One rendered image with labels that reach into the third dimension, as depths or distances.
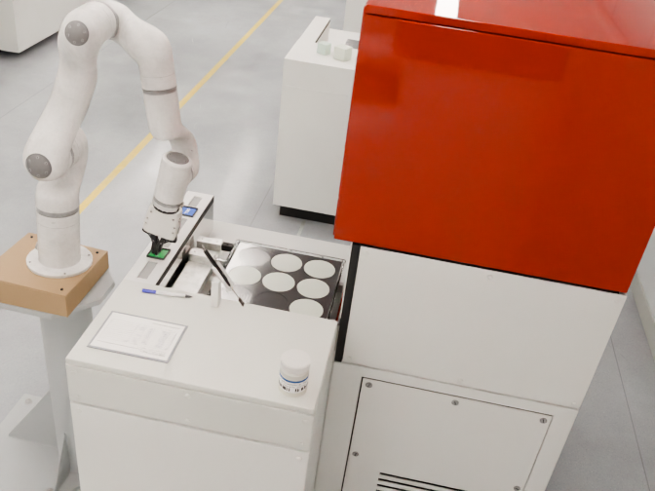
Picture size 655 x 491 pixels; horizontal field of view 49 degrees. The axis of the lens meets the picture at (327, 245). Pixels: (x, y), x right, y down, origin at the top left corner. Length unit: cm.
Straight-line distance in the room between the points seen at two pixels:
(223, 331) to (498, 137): 85
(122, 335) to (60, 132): 57
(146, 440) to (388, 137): 98
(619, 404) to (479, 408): 149
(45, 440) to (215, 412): 125
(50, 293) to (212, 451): 67
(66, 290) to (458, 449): 124
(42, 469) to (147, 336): 111
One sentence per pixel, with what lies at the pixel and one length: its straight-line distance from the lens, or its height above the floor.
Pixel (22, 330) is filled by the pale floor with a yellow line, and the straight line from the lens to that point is 350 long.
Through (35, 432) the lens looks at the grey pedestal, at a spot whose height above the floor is 7.
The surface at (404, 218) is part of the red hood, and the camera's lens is 177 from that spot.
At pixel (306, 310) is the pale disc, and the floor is 90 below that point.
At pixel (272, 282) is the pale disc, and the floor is 90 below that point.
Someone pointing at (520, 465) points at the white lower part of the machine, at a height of 56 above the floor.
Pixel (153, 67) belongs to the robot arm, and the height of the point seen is 155.
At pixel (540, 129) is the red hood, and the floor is 161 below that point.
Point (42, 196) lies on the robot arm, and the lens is 217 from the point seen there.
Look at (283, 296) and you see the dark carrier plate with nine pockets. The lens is 215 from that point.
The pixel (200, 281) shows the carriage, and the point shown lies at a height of 88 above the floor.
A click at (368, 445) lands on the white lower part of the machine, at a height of 51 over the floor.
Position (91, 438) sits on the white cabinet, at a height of 69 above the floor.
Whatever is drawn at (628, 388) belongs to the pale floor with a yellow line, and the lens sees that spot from 366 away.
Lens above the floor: 220
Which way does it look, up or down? 33 degrees down
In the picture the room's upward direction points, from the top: 7 degrees clockwise
